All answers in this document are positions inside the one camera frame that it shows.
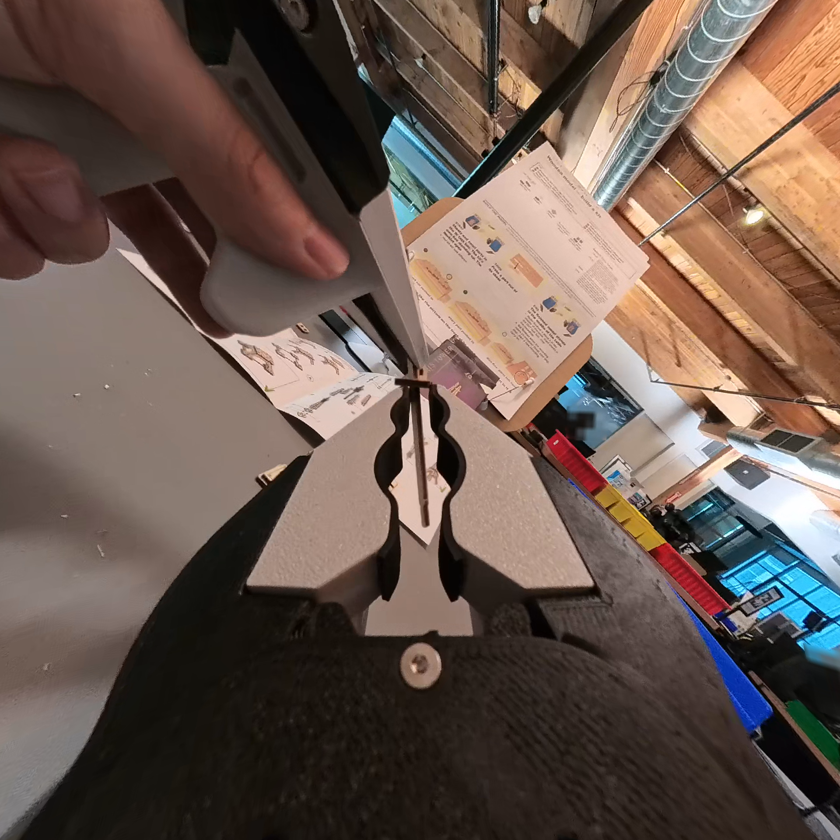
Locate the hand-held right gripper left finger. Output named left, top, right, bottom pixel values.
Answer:
left=246, top=387, right=408, bottom=616

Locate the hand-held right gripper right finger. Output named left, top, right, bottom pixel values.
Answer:
left=435, top=387, right=596, bottom=619

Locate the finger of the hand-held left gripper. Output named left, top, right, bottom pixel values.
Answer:
left=199, top=31, right=429, bottom=376

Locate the wooden tower spire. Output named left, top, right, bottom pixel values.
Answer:
left=395, top=367, right=439, bottom=529

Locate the task instruction sheet on stand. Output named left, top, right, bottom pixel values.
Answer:
left=400, top=196, right=595, bottom=434

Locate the grey desk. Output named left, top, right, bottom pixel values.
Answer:
left=0, top=223, right=532, bottom=742

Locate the person's left hand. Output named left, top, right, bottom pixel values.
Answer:
left=0, top=0, right=350, bottom=339

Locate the red plastic bin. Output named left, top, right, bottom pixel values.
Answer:
left=545, top=430, right=609, bottom=494
left=650, top=542, right=731, bottom=616

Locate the yellow plastic bin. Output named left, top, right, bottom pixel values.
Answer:
left=594, top=484, right=668, bottom=553

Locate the purple model kit box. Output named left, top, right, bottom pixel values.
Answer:
left=423, top=335, right=503, bottom=414

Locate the instruction booklet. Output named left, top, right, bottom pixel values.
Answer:
left=118, top=248, right=455, bottom=549

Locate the printed instruction sheet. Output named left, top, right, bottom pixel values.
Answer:
left=407, top=144, right=652, bottom=421

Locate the blue plastic bin with tag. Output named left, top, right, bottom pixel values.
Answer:
left=675, top=589, right=773, bottom=740

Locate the green plastic bin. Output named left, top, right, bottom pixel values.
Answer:
left=784, top=699, right=840, bottom=770

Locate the black wall speaker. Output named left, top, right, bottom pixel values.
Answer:
left=724, top=458, right=770, bottom=491

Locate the metal ventilation duct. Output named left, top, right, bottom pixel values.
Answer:
left=589, top=0, right=780, bottom=212

